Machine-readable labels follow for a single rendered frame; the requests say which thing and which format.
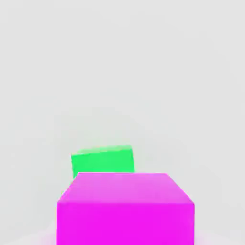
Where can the small green cube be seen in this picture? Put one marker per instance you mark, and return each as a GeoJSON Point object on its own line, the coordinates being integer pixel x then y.
{"type": "Point", "coordinates": [102, 160]}

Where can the small magenta cube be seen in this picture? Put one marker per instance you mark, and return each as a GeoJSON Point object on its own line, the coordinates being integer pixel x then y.
{"type": "Point", "coordinates": [125, 214]}

